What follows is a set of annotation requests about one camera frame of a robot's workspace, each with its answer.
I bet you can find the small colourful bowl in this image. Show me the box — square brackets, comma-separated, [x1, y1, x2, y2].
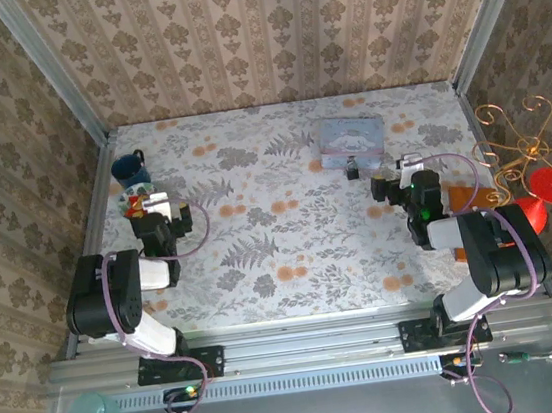
[116, 180, 160, 220]

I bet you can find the orange wooden board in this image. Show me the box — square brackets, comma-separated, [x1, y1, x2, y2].
[442, 177, 509, 266]

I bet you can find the dark blue mug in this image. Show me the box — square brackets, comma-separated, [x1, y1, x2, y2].
[108, 148, 153, 191]

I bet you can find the floral tablecloth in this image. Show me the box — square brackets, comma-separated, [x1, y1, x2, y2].
[62, 72, 552, 347]

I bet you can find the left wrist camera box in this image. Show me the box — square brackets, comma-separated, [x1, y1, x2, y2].
[142, 190, 173, 220]

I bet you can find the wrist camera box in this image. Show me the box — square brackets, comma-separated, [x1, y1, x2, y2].
[395, 151, 425, 178]
[142, 190, 173, 220]

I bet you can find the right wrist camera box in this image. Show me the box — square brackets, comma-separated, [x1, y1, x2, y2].
[395, 151, 425, 178]

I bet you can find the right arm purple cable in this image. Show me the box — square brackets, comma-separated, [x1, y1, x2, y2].
[418, 143, 552, 413]

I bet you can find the aluminium table side rail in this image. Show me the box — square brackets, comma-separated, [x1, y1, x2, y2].
[39, 134, 146, 359]
[452, 78, 552, 307]

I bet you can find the gold wire ornament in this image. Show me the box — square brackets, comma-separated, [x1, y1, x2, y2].
[464, 92, 552, 213]

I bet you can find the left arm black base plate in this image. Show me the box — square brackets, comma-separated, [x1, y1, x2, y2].
[133, 344, 227, 388]

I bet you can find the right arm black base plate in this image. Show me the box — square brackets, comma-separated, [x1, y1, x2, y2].
[398, 309, 494, 353]

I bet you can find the aluminium mounting rail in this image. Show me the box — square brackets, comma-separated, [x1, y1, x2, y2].
[41, 289, 552, 400]

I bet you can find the aluminium frame post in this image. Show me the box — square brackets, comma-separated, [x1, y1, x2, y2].
[440, 0, 552, 95]
[0, 0, 121, 160]

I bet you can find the green-handled screwdriver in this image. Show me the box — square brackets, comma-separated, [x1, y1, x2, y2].
[497, 344, 552, 370]

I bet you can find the slotted grey cable duct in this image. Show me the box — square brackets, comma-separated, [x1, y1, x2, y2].
[111, 354, 445, 413]

